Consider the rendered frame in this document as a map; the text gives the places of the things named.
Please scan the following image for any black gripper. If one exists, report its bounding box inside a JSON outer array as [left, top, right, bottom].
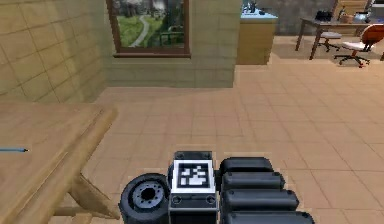
[[118, 172, 172, 224]]

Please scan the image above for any black box on desk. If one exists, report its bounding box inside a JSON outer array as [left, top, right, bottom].
[[314, 10, 334, 22]]

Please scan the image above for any dark wooden desk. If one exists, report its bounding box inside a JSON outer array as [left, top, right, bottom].
[[294, 16, 384, 62]]

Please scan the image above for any light wooden table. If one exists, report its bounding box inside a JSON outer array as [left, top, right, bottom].
[[0, 101, 122, 224]]

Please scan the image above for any blue pencil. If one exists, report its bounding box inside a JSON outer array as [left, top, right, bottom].
[[0, 147, 30, 154]]

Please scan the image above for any brown framed window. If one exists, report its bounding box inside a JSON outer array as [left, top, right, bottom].
[[105, 0, 192, 59]]

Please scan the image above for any yellow cabinet with blue top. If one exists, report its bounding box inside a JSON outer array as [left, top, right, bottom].
[[236, 0, 279, 66]]

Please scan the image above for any white round stool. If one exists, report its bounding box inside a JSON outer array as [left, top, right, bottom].
[[317, 31, 344, 54]]

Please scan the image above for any orange office chair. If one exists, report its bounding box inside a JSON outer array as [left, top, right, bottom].
[[333, 23, 384, 69]]

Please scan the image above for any silver kettle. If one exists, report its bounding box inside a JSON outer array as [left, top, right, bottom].
[[353, 11, 371, 24]]

